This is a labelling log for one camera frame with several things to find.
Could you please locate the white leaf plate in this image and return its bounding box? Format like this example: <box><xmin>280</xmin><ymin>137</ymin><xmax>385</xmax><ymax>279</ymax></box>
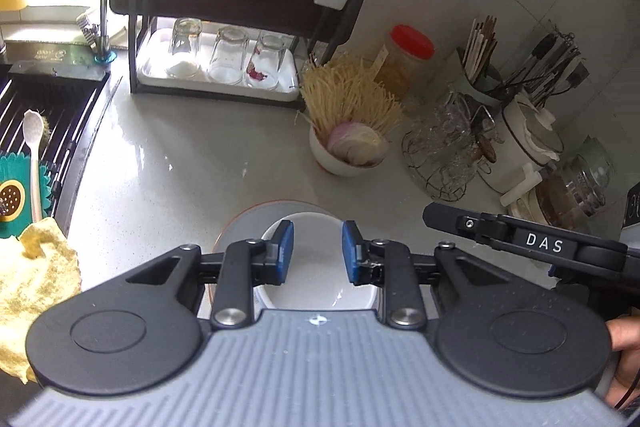
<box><xmin>197</xmin><ymin>198</ymin><xmax>342</xmax><ymax>321</ymax></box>

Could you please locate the small white bowl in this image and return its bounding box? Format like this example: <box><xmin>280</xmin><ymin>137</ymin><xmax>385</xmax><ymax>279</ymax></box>
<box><xmin>254</xmin><ymin>212</ymin><xmax>378</xmax><ymax>311</ymax></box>

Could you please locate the person's right hand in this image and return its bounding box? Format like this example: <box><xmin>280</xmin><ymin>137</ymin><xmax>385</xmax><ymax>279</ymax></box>
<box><xmin>605</xmin><ymin>317</ymin><xmax>640</xmax><ymax>409</ymax></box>

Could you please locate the bowl with noodles and onion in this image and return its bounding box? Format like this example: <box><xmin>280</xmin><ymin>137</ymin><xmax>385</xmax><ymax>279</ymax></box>
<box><xmin>300</xmin><ymin>54</ymin><xmax>404</xmax><ymax>178</ymax></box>

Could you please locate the glass health kettle on base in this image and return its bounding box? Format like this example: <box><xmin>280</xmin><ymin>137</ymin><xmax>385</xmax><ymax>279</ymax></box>
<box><xmin>508</xmin><ymin>136</ymin><xmax>615</xmax><ymax>233</ymax></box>

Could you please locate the drinking glass right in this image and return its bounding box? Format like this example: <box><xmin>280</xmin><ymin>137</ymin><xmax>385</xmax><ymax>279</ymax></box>
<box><xmin>245</xmin><ymin>32</ymin><xmax>285</xmax><ymax>91</ymax></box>

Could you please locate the drinking glass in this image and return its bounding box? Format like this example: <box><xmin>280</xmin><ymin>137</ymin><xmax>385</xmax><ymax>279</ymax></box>
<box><xmin>245</xmin><ymin>32</ymin><xmax>285</xmax><ymax>91</ymax></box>
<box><xmin>166</xmin><ymin>17</ymin><xmax>203</xmax><ymax>79</ymax></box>
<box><xmin>207</xmin><ymin>26</ymin><xmax>248</xmax><ymax>86</ymax></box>

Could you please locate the red lid plastic jar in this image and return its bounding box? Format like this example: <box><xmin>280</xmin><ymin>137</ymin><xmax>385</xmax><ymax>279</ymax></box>
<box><xmin>374</xmin><ymin>25</ymin><xmax>436</xmax><ymax>101</ymax></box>

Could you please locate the white electric cooking pot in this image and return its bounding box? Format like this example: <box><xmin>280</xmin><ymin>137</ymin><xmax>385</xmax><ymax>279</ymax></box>
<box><xmin>478</xmin><ymin>94</ymin><xmax>564</xmax><ymax>208</ymax></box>

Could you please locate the drinking glass middle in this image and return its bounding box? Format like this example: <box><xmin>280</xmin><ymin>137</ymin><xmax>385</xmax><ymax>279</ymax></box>
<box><xmin>207</xmin><ymin>26</ymin><xmax>248</xmax><ymax>86</ymax></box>

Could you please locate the yellow dish cloth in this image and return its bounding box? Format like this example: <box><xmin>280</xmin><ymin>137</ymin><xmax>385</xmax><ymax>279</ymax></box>
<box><xmin>0</xmin><ymin>217</ymin><xmax>81</xmax><ymax>384</ymax></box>

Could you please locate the drinking glass left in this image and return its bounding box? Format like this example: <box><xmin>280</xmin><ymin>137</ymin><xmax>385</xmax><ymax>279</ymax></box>
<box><xmin>166</xmin><ymin>17</ymin><xmax>203</xmax><ymax>79</ymax></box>

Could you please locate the white drip tray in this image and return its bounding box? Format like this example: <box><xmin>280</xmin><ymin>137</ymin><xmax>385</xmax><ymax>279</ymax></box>
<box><xmin>136</xmin><ymin>27</ymin><xmax>299</xmax><ymax>103</ymax></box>

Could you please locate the green chopstick holder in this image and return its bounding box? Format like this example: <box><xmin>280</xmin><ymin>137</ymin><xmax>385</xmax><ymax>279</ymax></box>
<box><xmin>445</xmin><ymin>15</ymin><xmax>500</xmax><ymax>108</ymax></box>

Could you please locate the black sink drain rack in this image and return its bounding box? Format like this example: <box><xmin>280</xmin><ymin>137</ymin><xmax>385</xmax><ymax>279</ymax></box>
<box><xmin>1</xmin><ymin>66</ymin><xmax>120</xmax><ymax>232</ymax></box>

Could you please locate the white spoon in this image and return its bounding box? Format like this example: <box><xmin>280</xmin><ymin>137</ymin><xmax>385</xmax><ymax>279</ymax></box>
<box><xmin>23</xmin><ymin>109</ymin><xmax>44</xmax><ymax>223</ymax></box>

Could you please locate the hanging utensil rack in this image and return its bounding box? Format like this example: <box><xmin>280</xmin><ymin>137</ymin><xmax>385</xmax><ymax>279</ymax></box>
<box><xmin>496</xmin><ymin>25</ymin><xmax>590</xmax><ymax>108</ymax></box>

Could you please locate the wire rack with glass cups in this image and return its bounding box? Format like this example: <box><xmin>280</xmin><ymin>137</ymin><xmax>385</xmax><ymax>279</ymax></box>
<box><xmin>401</xmin><ymin>89</ymin><xmax>497</xmax><ymax>202</ymax></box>

